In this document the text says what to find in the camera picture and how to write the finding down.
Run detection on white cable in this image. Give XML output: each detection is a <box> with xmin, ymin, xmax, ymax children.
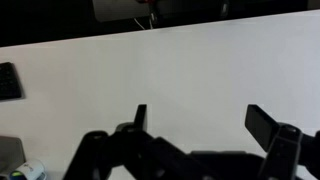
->
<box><xmin>133</xmin><ymin>13</ymin><xmax>156</xmax><ymax>31</ymax></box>

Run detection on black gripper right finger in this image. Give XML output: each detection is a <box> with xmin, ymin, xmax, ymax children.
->
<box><xmin>244</xmin><ymin>104</ymin><xmax>320</xmax><ymax>180</ymax></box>

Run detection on grey monitor back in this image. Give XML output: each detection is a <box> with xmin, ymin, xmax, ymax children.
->
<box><xmin>92</xmin><ymin>0</ymin><xmax>152</xmax><ymax>23</ymax></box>

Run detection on black keyboard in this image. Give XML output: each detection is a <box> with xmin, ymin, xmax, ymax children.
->
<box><xmin>0</xmin><ymin>61</ymin><xmax>25</xmax><ymax>101</ymax></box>

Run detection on white cylinder with green light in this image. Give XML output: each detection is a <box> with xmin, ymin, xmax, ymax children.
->
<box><xmin>8</xmin><ymin>158</ymin><xmax>46</xmax><ymax>180</ymax></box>

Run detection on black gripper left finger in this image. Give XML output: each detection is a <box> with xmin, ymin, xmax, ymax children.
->
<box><xmin>63</xmin><ymin>104</ymin><xmax>214</xmax><ymax>180</ymax></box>

